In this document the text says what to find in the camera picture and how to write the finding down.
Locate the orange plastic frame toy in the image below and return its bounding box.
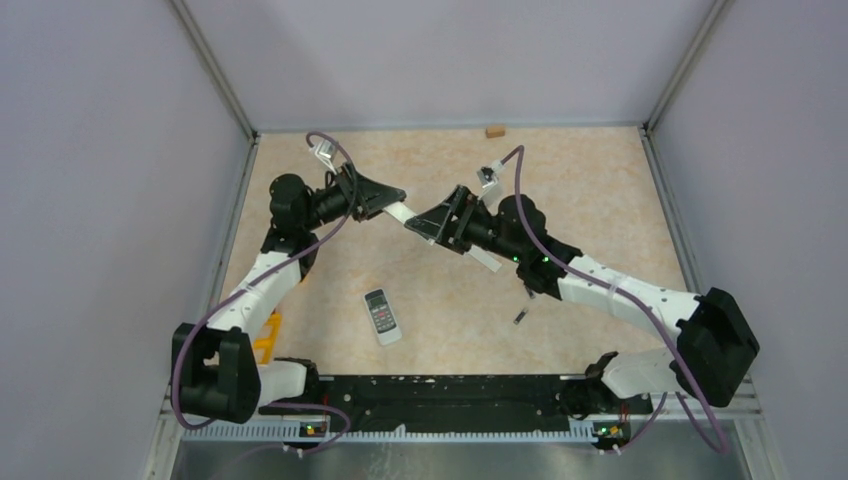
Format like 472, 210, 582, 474
253, 310, 282, 365

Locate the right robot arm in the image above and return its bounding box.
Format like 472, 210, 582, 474
404, 186, 760, 412

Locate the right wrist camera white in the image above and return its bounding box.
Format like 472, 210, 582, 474
477, 161, 504, 208

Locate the white grey remote control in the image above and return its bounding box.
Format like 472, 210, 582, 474
363, 289, 402, 346

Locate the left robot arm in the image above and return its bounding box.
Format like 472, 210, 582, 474
171, 163, 406, 428

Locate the white remote battery cover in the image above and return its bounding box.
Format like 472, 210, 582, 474
466, 245, 502, 273

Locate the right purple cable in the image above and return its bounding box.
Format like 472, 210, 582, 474
500, 144, 731, 456

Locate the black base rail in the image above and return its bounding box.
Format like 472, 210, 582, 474
296, 374, 653, 434

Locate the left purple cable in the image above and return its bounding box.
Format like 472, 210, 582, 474
169, 131, 362, 458

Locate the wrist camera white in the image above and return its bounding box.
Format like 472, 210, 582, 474
310, 139, 339, 173
477, 161, 504, 208

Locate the purple cable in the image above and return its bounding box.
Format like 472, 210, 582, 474
500, 144, 731, 456
169, 131, 362, 458

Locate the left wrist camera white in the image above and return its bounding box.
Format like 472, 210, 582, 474
310, 139, 339, 173

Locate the slim white remote control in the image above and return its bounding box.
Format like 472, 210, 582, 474
383, 202, 435, 246

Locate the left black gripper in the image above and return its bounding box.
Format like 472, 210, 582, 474
302, 161, 406, 232

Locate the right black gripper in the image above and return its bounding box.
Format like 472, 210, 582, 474
406, 186, 525, 264

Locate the small wooden block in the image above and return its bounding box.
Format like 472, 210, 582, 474
484, 125, 506, 139

